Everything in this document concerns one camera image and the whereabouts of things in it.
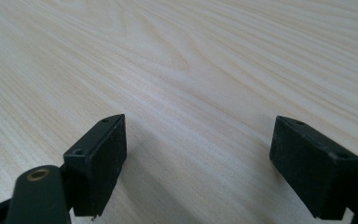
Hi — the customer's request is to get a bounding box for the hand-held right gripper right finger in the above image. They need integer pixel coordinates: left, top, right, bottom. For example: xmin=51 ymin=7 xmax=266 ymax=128
xmin=268 ymin=115 xmax=358 ymax=221

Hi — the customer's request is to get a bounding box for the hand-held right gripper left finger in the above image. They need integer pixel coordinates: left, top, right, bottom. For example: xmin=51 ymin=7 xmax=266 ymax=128
xmin=62 ymin=113 xmax=128 ymax=217

